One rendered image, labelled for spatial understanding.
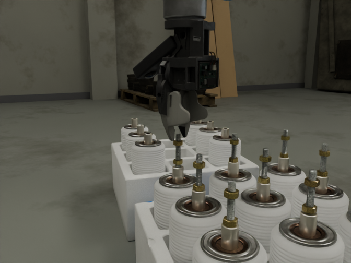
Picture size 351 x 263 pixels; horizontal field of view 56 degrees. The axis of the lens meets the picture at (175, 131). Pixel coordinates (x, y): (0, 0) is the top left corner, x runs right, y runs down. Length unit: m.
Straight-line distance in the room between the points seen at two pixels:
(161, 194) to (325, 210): 0.29
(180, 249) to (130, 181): 0.37
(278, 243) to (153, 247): 0.21
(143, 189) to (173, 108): 0.36
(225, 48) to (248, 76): 0.95
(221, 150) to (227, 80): 3.28
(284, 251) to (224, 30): 3.97
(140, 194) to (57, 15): 3.37
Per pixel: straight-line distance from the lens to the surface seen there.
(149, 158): 0.90
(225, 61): 4.25
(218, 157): 0.98
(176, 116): 0.58
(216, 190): 0.67
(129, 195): 0.89
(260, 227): 0.57
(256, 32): 5.16
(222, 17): 4.39
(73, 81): 4.10
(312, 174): 0.48
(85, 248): 0.95
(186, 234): 0.53
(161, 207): 0.64
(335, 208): 0.63
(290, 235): 0.49
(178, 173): 0.64
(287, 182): 0.71
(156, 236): 0.61
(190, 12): 0.57
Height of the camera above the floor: 0.49
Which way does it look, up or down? 13 degrees down
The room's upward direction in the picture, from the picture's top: straight up
